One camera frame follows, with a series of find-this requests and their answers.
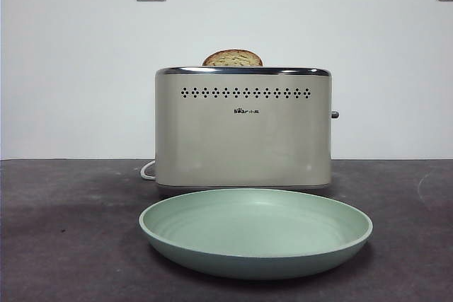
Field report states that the pale green round plate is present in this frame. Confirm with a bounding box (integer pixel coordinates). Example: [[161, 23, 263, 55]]
[[138, 188, 374, 280]]

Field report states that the cream toaster with chrome top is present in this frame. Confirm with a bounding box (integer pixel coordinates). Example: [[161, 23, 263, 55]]
[[154, 66, 340, 197]]

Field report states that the low toasted bread slice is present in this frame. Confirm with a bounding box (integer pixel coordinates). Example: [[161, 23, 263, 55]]
[[202, 50, 264, 67]]

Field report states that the white toaster power cable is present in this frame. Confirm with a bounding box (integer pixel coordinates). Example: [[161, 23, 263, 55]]
[[140, 160, 157, 180]]

